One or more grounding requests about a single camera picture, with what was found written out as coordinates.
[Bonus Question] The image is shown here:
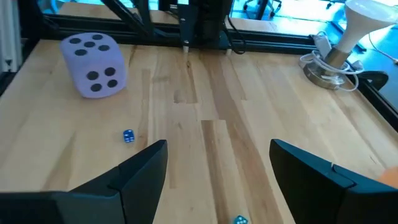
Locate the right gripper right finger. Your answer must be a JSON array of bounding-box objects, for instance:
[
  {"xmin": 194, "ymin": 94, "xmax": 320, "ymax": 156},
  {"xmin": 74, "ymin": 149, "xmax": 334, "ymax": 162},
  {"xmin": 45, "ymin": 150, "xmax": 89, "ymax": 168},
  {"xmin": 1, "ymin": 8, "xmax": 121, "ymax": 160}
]
[{"xmin": 269, "ymin": 138, "xmax": 398, "ymax": 224}]

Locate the white mushroom table lamp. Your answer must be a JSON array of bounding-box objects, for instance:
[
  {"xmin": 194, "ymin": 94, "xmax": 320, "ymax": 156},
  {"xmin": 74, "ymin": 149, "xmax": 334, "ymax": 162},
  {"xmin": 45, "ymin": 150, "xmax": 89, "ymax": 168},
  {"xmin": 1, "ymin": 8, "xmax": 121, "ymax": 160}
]
[{"xmin": 303, "ymin": 0, "xmax": 398, "ymax": 91}]

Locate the white lamp cable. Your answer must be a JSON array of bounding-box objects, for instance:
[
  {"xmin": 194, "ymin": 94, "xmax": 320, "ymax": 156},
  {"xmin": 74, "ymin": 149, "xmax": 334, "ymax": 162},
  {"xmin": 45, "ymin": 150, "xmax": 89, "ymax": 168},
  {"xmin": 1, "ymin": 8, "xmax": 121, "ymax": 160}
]
[{"xmin": 298, "ymin": 30, "xmax": 364, "ymax": 93}]

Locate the orange translucent plastic bin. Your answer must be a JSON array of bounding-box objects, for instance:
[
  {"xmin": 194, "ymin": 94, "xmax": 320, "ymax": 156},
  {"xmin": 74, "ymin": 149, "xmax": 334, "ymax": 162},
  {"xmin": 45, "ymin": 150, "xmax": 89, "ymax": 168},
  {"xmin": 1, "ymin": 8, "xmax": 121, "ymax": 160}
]
[{"xmin": 377, "ymin": 166, "xmax": 398, "ymax": 190}]

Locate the large purple foam die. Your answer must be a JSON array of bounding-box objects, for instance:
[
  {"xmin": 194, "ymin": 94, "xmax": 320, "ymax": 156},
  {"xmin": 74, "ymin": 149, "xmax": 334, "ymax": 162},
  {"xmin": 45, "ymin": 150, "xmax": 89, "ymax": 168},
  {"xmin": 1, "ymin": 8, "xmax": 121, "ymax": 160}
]
[{"xmin": 58, "ymin": 32, "xmax": 128, "ymax": 100}]

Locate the black curved frame handle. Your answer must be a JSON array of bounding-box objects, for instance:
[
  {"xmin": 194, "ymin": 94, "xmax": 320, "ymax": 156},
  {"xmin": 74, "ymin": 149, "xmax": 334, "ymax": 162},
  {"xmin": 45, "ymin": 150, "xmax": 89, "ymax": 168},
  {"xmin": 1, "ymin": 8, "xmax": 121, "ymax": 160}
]
[{"xmin": 349, "ymin": 70, "xmax": 389, "ymax": 93}]

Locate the office chair base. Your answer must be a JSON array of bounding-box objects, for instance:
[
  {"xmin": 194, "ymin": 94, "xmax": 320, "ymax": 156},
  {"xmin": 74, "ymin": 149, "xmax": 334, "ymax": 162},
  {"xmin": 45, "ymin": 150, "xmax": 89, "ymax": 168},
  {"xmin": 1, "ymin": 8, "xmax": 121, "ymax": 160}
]
[{"xmin": 242, "ymin": 0, "xmax": 282, "ymax": 13}]

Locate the small blue die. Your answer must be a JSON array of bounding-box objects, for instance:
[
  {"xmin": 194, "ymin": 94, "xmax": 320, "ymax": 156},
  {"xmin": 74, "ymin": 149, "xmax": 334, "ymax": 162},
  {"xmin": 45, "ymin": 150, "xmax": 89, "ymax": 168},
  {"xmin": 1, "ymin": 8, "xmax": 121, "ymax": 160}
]
[{"xmin": 123, "ymin": 129, "xmax": 136, "ymax": 144}]

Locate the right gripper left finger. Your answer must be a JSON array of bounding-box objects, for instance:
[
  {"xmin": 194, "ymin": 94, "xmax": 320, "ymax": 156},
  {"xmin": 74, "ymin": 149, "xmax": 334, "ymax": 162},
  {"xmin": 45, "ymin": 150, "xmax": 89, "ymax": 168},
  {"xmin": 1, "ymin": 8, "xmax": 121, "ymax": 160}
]
[{"xmin": 0, "ymin": 139, "xmax": 169, "ymax": 224}]

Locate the black aluminium table frame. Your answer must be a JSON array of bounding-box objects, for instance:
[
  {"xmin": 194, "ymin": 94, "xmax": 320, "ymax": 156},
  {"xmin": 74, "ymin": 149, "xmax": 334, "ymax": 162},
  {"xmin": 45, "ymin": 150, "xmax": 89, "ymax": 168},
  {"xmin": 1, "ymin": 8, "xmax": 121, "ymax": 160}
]
[{"xmin": 18, "ymin": 0, "xmax": 398, "ymax": 131}]

